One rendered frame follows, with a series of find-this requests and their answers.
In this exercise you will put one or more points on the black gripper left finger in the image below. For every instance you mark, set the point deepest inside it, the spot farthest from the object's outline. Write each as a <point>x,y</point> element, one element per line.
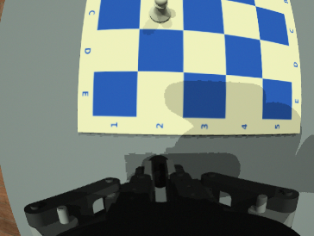
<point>56,214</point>

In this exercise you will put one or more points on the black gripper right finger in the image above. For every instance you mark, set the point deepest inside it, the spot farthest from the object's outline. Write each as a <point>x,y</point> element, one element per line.
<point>265,200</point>

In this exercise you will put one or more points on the blue and cream chessboard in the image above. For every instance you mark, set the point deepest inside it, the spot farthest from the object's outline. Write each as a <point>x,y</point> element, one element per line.
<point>214,67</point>

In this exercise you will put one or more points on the white pawn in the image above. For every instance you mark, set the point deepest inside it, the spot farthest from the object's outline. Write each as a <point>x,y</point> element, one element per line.
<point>160,13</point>

